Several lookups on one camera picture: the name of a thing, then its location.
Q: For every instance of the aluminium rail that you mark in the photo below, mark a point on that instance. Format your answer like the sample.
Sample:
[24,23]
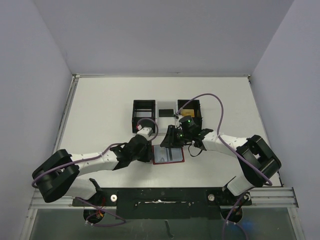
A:
[66,111]
[263,197]

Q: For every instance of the white middle bin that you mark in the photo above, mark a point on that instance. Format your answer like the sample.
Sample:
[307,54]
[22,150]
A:
[163,122]

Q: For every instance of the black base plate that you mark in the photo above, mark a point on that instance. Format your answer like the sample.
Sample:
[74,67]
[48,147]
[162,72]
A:
[170,211]

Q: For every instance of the right black bin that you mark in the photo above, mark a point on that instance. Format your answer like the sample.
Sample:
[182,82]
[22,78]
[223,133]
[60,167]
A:
[195,104]

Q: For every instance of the black card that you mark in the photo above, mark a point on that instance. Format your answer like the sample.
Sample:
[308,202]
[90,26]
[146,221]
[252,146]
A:
[165,113]

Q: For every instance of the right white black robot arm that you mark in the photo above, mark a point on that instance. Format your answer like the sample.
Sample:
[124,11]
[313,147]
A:
[257,160]

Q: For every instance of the silver magnetic stripe card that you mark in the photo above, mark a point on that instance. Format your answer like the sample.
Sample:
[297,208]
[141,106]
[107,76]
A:
[174,155]

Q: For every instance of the gold VIP card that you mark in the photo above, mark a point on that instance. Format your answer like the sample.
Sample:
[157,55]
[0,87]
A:
[187,112]

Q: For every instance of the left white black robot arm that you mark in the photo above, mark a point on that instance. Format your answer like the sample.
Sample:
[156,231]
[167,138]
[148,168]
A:
[59,175]

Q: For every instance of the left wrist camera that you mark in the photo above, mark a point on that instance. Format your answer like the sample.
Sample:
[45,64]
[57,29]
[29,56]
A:
[144,131]

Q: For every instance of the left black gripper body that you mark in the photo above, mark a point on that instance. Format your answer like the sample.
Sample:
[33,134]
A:
[141,156]

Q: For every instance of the aluminium left rail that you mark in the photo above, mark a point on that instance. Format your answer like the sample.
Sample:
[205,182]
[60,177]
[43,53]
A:
[66,111]

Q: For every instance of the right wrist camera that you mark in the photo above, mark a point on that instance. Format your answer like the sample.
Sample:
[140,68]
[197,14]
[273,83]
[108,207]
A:
[187,124]

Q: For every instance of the red leather card holder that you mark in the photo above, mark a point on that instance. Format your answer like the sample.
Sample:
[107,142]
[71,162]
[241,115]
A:
[163,155]

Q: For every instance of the left black bin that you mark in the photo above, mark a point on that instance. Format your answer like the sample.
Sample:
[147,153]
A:
[142,109]

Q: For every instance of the aluminium front rail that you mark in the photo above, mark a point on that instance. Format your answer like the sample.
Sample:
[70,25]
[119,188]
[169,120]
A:
[263,197]

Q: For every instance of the black bin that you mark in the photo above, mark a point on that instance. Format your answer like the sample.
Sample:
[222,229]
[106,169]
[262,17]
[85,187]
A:
[142,109]
[195,104]

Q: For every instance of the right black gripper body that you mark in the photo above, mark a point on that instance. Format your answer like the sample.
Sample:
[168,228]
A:
[171,138]

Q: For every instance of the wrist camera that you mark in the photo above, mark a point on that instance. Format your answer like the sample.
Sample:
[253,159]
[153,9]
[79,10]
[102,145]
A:
[187,124]
[144,131]

